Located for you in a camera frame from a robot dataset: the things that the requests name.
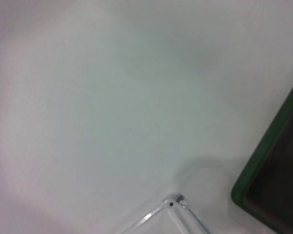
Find clear plastic glasses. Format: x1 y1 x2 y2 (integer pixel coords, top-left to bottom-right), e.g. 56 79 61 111
122 192 210 234

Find green glasses case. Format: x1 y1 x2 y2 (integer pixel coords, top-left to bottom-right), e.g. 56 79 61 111
230 70 293 234

